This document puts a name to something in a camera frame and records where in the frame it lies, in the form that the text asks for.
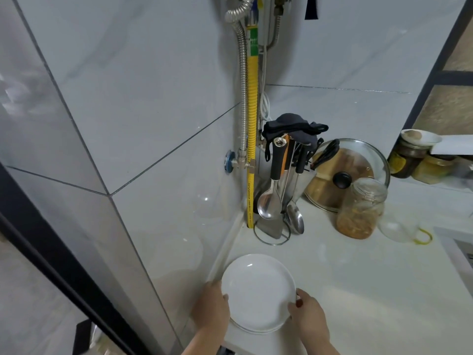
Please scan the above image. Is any yellow gas hose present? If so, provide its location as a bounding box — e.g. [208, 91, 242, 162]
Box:
[245, 25, 259, 230]

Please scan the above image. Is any steel ladle black handle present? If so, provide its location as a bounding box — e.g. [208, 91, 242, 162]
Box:
[257, 136, 290, 221]

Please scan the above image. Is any thin corrugated metal hose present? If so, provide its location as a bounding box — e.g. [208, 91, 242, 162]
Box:
[267, 12, 284, 51]

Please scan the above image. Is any black handled knife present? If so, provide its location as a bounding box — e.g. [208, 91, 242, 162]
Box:
[312, 143, 340, 171]
[309, 139, 340, 163]

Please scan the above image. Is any gas valve blue disc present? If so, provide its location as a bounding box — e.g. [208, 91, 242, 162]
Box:
[224, 148, 258, 175]

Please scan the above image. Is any white countertop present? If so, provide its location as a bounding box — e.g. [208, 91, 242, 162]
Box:
[205, 170, 473, 355]

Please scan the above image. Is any wire utensil rack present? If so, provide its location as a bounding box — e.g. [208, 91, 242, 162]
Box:
[253, 118, 320, 247]

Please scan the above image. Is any glass pot lid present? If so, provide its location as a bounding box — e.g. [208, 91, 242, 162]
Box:
[303, 138, 392, 213]

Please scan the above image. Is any yellow glass jar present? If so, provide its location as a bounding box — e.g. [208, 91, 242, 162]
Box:
[411, 153, 457, 184]

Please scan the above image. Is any glass jar with pickles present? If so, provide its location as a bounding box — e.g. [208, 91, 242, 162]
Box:
[335, 177, 389, 241]

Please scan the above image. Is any cluster of clear bottles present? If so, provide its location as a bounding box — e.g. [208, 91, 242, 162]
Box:
[90, 323, 115, 355]

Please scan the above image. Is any steel spatula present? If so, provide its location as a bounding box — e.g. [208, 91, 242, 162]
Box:
[254, 143, 296, 240]

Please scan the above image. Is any white cable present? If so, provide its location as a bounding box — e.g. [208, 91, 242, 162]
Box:
[258, 90, 272, 123]

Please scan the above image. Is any wooden cutting board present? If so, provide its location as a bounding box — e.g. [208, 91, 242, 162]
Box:
[305, 147, 376, 211]

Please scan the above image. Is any small white dish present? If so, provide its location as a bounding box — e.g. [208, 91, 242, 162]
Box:
[400, 128, 443, 148]

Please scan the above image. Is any person's left hand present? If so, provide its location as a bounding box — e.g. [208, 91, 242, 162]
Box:
[190, 280, 232, 344]

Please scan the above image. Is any round white dinner plate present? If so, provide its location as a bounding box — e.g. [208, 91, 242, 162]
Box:
[220, 253, 298, 329]

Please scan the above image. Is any white paper box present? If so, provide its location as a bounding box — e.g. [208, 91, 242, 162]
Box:
[430, 135, 473, 156]

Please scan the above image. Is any black framed glass door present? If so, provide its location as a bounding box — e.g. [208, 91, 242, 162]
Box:
[0, 162, 128, 355]

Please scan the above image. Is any dark glass jar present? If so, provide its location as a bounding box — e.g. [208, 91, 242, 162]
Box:
[387, 135, 431, 179]

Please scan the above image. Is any black cloth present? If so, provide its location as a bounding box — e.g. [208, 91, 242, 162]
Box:
[261, 113, 330, 144]

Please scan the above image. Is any clear cup yellow handle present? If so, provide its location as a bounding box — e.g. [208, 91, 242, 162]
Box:
[376, 214, 434, 245]

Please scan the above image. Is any small black object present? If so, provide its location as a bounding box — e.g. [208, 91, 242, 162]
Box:
[72, 319, 93, 355]

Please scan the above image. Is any person's right hand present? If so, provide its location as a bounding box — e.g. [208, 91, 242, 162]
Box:
[287, 288, 332, 346]

